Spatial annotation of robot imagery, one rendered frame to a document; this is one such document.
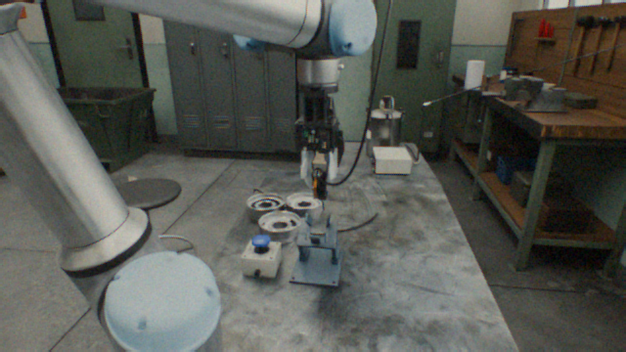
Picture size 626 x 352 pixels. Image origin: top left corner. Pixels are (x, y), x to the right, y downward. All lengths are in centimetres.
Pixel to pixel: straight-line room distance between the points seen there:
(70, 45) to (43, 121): 471
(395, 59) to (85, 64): 340
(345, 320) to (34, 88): 57
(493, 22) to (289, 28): 386
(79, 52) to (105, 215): 465
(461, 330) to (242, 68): 331
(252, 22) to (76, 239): 32
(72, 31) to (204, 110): 184
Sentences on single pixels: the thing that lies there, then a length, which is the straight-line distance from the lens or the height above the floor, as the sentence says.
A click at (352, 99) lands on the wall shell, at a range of 413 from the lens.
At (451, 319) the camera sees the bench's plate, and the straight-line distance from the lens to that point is 77.
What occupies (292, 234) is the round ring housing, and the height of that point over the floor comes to 83.
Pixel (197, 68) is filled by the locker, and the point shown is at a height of 91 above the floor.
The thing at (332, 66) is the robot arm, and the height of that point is 123.
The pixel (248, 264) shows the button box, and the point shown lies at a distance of 82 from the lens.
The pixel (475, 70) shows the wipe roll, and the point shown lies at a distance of 304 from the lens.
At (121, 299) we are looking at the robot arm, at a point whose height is 103.
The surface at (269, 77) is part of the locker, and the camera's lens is 370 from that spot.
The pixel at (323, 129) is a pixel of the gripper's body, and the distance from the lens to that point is 66.
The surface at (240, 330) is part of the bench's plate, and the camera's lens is 72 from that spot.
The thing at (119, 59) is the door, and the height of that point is 95.
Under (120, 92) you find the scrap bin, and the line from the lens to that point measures 453.
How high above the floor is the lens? 129
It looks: 22 degrees down
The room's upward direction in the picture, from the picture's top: straight up
